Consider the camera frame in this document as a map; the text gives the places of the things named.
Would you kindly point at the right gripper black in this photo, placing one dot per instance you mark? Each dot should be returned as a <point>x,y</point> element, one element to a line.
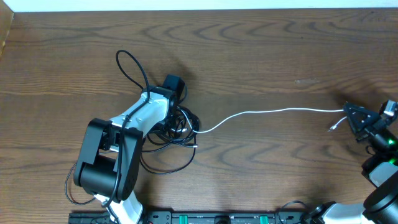
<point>373,122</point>

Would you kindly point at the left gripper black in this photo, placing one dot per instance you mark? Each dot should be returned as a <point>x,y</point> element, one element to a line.
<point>174,124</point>

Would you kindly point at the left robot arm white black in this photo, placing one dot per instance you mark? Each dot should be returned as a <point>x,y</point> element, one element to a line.
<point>108,163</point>

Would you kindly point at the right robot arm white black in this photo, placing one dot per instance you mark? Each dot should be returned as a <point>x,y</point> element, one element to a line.
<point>380,170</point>

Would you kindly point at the cardboard box side panel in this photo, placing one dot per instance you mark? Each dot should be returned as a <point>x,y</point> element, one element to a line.
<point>6,19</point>

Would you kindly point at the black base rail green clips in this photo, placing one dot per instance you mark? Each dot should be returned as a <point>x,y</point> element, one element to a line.
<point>192,217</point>

